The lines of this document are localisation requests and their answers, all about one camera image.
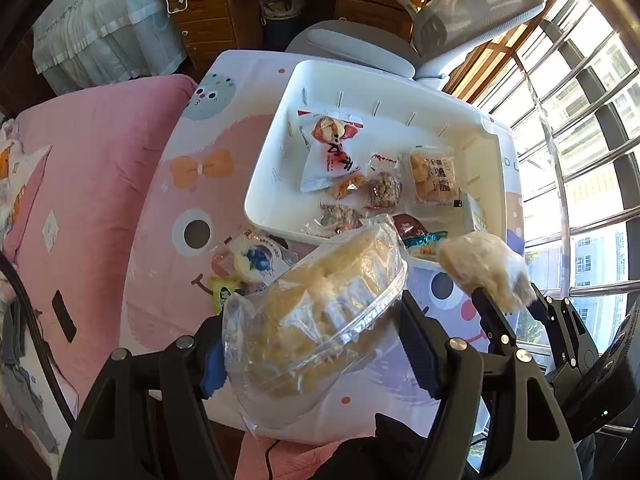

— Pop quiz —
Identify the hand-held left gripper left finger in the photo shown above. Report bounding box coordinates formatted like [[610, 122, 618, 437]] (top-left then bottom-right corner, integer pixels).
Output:
[[56, 317, 236, 480]]

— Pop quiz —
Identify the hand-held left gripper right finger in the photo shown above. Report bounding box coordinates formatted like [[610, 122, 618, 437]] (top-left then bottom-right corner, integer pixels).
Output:
[[400, 290, 583, 480]]

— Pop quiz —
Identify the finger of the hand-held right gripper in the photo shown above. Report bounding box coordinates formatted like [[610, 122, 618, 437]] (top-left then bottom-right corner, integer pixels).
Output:
[[530, 282, 601, 376], [471, 287, 518, 356]]

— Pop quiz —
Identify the small clear bread bag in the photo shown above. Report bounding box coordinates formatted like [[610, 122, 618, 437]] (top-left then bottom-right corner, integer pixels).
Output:
[[437, 230, 536, 313]]

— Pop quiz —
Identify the large clear bread bag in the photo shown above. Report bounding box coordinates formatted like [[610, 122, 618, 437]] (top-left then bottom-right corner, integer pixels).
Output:
[[221, 214, 408, 436]]

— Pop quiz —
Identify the orange white snack packet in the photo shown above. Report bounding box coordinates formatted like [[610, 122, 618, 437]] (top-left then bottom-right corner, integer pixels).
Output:
[[457, 191, 490, 233]]

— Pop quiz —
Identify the dark red snack packet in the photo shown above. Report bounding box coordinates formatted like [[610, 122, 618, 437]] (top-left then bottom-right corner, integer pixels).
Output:
[[390, 212, 431, 241]]

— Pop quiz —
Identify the dark snack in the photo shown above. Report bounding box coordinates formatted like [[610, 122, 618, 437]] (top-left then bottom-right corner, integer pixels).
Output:
[[305, 202, 363, 238]]

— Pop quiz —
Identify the white fried snack packet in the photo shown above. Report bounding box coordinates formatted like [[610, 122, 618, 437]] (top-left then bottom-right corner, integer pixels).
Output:
[[407, 146, 461, 206]]

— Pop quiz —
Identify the brown nut ball packet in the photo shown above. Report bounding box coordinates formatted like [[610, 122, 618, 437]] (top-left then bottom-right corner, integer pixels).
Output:
[[362, 152, 405, 212]]

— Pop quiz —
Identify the small orange snack packet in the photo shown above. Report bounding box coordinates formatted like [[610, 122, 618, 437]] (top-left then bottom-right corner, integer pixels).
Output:
[[327, 172, 368, 201]]

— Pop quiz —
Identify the white red-striped snack packet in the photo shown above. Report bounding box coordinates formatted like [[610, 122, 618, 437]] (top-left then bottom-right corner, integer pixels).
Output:
[[292, 109, 366, 193]]

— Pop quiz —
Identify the white plastic storage bin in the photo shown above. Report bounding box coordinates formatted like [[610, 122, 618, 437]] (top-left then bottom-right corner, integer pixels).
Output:
[[243, 59, 506, 268]]

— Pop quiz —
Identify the green snack packet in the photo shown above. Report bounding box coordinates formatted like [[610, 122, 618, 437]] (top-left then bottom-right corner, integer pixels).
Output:
[[209, 275, 251, 316]]

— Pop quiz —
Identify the teal snack packet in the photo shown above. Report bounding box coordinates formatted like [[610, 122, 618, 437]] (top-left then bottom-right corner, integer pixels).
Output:
[[402, 230, 448, 261]]

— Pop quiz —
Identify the blueberry cake packet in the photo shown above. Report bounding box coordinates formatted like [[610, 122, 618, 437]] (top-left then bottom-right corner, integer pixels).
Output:
[[225, 230, 298, 291]]

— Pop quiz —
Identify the printed cartoon tablecloth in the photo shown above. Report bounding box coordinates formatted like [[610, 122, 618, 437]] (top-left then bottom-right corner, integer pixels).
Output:
[[120, 50, 526, 446]]

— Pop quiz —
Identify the black phone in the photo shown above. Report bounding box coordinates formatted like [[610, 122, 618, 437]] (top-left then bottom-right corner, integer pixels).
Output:
[[51, 290, 78, 343]]

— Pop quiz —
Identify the metal window railing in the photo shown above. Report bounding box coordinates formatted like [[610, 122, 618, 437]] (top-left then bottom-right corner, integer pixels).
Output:
[[480, 0, 640, 441]]

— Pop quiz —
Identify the grey patterned cloth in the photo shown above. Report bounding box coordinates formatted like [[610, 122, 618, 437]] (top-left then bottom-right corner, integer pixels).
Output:
[[0, 290, 71, 466]]

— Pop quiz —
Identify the pink quilt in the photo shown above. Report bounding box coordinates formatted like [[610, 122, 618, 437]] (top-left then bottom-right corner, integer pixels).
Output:
[[0, 74, 198, 411]]

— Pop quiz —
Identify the printed pillow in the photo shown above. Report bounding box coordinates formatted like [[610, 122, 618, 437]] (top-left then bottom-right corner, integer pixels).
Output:
[[0, 115, 53, 261]]

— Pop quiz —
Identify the grey office chair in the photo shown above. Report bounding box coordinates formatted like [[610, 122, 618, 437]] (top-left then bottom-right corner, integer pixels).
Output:
[[285, 0, 546, 81]]

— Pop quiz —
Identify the dark trash can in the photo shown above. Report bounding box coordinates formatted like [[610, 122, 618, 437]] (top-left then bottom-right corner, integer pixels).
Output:
[[257, 0, 306, 53]]

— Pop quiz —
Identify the wooden desk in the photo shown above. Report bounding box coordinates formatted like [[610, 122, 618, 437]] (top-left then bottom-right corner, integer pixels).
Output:
[[160, 0, 436, 78]]

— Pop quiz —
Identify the white lace bed skirt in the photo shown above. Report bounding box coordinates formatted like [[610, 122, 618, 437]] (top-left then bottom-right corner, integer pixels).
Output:
[[32, 0, 188, 96]]

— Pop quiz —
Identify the thick black cable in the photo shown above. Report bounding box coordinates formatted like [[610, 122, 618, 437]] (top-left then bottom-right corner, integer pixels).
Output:
[[0, 252, 76, 428]]

